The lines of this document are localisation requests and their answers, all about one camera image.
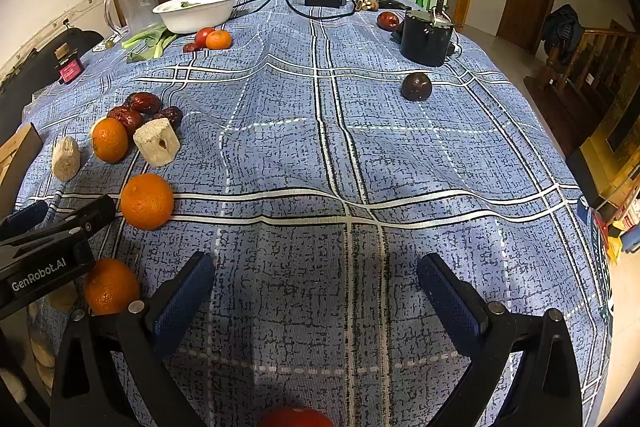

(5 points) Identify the colourful packaging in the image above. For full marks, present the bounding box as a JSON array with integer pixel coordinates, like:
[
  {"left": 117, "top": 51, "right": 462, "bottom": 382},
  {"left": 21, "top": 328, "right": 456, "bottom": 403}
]
[{"left": 606, "top": 183, "right": 640, "bottom": 257}]

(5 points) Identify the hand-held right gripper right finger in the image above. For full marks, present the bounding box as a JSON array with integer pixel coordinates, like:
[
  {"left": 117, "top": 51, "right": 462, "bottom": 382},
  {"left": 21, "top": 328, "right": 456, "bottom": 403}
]
[{"left": 417, "top": 252, "right": 583, "bottom": 427}]

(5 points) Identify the small orange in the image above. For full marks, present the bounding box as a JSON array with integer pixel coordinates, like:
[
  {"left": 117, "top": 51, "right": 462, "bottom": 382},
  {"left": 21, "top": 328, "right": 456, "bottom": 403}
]
[{"left": 205, "top": 29, "right": 233, "bottom": 51}]

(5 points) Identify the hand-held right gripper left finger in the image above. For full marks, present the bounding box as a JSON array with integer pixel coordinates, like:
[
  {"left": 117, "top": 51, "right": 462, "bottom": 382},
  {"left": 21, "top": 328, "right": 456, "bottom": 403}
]
[{"left": 50, "top": 251, "right": 216, "bottom": 427}]

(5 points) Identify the red round fruit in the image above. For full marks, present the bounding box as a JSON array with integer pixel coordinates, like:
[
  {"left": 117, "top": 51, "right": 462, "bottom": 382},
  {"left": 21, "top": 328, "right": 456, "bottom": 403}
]
[{"left": 259, "top": 406, "right": 334, "bottom": 427}]

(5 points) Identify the dark jacket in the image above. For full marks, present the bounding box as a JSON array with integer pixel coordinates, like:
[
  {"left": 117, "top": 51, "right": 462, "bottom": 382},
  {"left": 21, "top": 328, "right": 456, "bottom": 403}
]
[{"left": 542, "top": 4, "right": 585, "bottom": 58}]

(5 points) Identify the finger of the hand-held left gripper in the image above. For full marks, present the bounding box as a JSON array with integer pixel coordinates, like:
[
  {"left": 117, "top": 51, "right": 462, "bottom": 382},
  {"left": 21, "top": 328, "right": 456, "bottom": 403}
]
[
  {"left": 0, "top": 200, "right": 50, "bottom": 239},
  {"left": 0, "top": 194, "right": 117, "bottom": 259}
]

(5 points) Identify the wooden stair railing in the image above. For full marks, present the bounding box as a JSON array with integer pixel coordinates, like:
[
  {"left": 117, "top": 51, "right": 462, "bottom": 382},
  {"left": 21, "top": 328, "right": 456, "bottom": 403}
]
[{"left": 523, "top": 20, "right": 640, "bottom": 158}]

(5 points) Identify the large orange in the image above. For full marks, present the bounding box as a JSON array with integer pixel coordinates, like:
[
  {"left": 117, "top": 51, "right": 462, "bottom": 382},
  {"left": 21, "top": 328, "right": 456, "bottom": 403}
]
[{"left": 120, "top": 173, "right": 175, "bottom": 232}]

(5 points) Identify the white basin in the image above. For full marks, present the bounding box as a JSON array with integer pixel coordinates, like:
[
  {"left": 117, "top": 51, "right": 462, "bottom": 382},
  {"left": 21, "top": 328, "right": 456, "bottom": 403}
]
[{"left": 152, "top": 0, "right": 244, "bottom": 34}]

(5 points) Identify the cardboard box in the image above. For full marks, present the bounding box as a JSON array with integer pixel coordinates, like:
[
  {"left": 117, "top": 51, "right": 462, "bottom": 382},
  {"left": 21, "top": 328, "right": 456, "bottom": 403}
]
[{"left": 0, "top": 122, "right": 45, "bottom": 208}]

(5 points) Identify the black metal pot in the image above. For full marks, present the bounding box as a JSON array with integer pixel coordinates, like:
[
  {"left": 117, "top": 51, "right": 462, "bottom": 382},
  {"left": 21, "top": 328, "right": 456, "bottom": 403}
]
[{"left": 391, "top": 0, "right": 462, "bottom": 68}]

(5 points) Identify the clear plastic pitcher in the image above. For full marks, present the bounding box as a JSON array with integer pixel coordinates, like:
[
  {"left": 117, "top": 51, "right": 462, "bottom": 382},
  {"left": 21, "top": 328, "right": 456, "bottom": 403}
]
[{"left": 103, "top": 0, "right": 159, "bottom": 34}]

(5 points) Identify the black power cable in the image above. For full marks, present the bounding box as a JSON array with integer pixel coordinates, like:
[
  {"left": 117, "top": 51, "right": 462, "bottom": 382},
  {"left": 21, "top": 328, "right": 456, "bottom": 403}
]
[{"left": 234, "top": 0, "right": 366, "bottom": 20}]

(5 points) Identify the black sofa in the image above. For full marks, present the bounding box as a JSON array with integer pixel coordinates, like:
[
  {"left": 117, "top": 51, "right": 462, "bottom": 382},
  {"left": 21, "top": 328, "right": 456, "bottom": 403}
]
[{"left": 0, "top": 29, "right": 106, "bottom": 145}]

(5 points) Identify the pale sugarcane chunk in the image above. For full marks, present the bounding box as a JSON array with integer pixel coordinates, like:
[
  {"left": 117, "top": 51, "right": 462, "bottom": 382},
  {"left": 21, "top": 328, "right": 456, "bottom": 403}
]
[
  {"left": 52, "top": 136, "right": 81, "bottom": 182},
  {"left": 133, "top": 117, "right": 181, "bottom": 168}
]

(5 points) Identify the green leafy vegetable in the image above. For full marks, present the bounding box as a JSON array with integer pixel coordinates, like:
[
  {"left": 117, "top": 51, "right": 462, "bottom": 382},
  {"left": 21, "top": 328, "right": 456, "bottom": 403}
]
[{"left": 121, "top": 25, "right": 182, "bottom": 64}]

